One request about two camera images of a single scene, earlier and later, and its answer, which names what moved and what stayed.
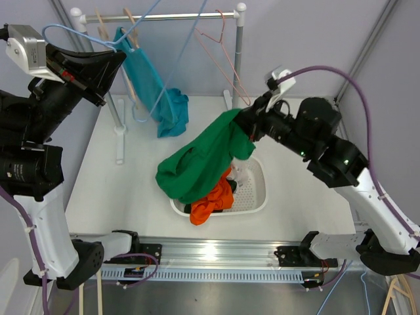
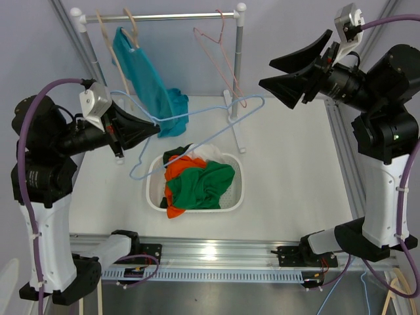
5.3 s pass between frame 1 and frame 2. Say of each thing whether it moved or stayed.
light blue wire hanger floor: stayed
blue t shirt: stayed
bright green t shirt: moved
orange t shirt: moved
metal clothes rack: stayed
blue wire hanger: moved
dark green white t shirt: moved
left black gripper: moved
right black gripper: moved
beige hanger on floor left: stayed
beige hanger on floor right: stayed
